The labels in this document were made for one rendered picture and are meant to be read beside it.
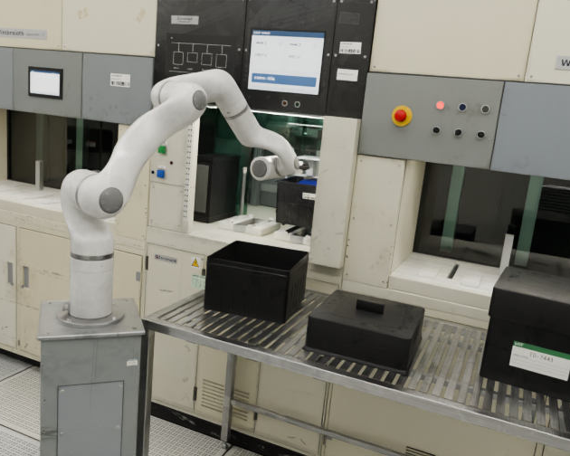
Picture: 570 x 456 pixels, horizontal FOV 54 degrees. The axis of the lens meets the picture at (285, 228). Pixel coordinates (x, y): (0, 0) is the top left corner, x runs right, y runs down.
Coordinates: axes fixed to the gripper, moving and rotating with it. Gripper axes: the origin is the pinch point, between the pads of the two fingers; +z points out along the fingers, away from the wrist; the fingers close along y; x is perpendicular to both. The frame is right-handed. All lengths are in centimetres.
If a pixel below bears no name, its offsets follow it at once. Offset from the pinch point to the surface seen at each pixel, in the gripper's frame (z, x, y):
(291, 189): 2.9, -10.8, -3.2
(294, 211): 3.4, -19.6, -1.2
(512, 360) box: -53, -37, 92
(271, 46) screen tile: -17.1, 42.8, -7.3
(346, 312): -58, -34, 47
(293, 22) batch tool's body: -17, 52, 0
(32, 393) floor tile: -37, -120, -108
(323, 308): -60, -34, 40
